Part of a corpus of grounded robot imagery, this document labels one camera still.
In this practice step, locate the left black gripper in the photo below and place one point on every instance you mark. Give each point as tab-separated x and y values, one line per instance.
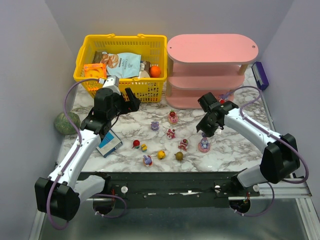
130	100

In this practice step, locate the small purple bunny toy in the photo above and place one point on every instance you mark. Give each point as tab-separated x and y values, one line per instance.
154	126

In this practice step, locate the light blue chips bag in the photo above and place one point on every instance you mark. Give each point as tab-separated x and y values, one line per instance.
122	65

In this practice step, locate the olive brown round toy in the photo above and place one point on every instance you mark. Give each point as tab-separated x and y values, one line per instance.
179	156

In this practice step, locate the pink three-tier shelf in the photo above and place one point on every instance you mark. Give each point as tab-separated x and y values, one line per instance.
206	63

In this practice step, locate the strawberry pink bear donut toy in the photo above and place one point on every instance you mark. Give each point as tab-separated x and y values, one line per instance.
172	117

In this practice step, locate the red cherry toy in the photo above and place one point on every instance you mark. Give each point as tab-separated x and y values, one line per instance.
136	144

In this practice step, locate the yellow plastic shopping basket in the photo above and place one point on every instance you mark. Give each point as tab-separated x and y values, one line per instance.
152	48

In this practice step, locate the purple bunny toy on shelf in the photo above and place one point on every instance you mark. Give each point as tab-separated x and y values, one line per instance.
226	96

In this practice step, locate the green textured melon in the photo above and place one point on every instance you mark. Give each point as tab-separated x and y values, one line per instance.
63	126

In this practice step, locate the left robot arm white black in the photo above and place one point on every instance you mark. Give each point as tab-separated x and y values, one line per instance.
60	194

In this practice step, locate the brown snack packet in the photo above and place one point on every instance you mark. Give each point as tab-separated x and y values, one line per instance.
98	57

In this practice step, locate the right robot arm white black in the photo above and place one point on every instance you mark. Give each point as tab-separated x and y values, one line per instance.
279	158

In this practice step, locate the pink bear figure toy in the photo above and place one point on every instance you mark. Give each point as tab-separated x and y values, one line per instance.
171	134

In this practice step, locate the small yellow blue toy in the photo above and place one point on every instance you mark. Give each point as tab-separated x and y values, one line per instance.
143	147

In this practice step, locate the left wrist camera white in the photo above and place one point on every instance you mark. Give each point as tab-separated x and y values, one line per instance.
112	82

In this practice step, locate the purple box at wall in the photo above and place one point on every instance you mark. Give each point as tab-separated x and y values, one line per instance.
260	76

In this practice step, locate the orange fruit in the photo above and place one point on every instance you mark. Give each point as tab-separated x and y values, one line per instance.
155	71

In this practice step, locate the yellow duck toy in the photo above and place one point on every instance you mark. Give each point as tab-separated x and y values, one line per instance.
161	155

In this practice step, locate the purple orange bunny toy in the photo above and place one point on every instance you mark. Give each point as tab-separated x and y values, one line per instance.
147	160

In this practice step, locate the orange snack box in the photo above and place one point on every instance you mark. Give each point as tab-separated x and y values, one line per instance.
95	71

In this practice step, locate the beige round item in basket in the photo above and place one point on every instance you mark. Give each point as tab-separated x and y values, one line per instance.
143	74

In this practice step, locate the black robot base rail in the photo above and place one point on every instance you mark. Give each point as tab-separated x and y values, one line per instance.
154	190

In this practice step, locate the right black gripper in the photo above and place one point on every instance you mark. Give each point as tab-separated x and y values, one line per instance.
206	127

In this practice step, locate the blue white box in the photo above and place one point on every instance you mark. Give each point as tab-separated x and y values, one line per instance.
109	144

